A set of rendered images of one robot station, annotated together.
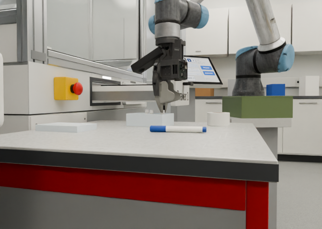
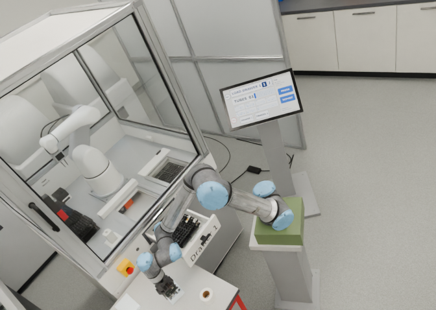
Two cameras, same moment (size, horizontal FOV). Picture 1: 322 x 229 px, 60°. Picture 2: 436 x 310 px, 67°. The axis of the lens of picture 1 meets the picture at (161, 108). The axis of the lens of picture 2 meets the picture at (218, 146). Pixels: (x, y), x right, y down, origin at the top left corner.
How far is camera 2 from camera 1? 1.80 m
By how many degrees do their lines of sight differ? 48
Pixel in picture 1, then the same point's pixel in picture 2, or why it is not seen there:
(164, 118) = (173, 300)
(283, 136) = not seen: outside the picture
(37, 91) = (110, 283)
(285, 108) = (294, 240)
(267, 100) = (276, 237)
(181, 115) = (266, 139)
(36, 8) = (86, 261)
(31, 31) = (91, 271)
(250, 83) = not seen: hidden behind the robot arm
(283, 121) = (293, 249)
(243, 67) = not seen: hidden behind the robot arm
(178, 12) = (153, 273)
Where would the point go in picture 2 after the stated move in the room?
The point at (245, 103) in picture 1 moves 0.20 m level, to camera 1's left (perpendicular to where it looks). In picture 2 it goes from (258, 237) to (224, 233)
